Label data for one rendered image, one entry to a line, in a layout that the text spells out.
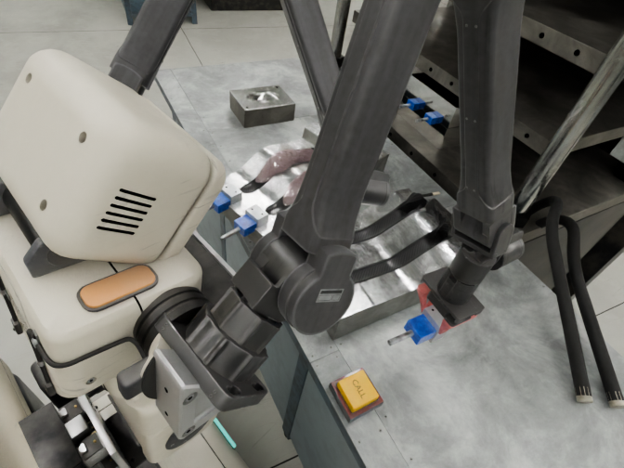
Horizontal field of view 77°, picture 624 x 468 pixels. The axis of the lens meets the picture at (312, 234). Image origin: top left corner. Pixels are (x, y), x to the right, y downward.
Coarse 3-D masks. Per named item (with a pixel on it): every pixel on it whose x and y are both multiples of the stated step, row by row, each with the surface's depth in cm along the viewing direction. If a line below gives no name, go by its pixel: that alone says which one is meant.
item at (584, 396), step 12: (552, 252) 102; (552, 264) 100; (552, 276) 100; (564, 276) 98; (564, 288) 96; (564, 300) 94; (564, 312) 93; (564, 324) 92; (576, 324) 91; (576, 336) 90; (576, 348) 88; (576, 360) 87; (576, 372) 86; (576, 384) 85; (588, 384) 84; (576, 396) 85; (588, 396) 83
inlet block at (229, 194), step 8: (232, 184) 107; (224, 192) 105; (232, 192) 105; (240, 192) 105; (216, 200) 104; (224, 200) 104; (232, 200) 104; (240, 200) 107; (216, 208) 103; (224, 208) 104
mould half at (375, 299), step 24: (408, 192) 106; (360, 216) 104; (408, 216) 100; (432, 216) 101; (384, 240) 98; (408, 240) 97; (456, 240) 96; (360, 264) 93; (408, 264) 94; (432, 264) 92; (360, 288) 87; (384, 288) 89; (408, 288) 90; (360, 312) 84; (384, 312) 91; (336, 336) 87
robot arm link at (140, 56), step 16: (160, 0) 57; (176, 0) 58; (192, 0) 60; (144, 16) 57; (160, 16) 58; (176, 16) 59; (128, 32) 58; (144, 32) 58; (160, 32) 58; (176, 32) 61; (128, 48) 58; (144, 48) 58; (160, 48) 59; (112, 64) 57; (128, 64) 58; (144, 64) 58; (160, 64) 61; (128, 80) 57; (144, 80) 59
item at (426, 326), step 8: (424, 312) 77; (432, 312) 76; (408, 320) 76; (416, 320) 76; (424, 320) 76; (432, 320) 76; (440, 320) 75; (408, 328) 76; (416, 328) 75; (424, 328) 75; (432, 328) 75; (400, 336) 74; (408, 336) 74; (416, 336) 74; (424, 336) 74; (432, 336) 76; (440, 336) 78; (392, 344) 73; (416, 344) 75
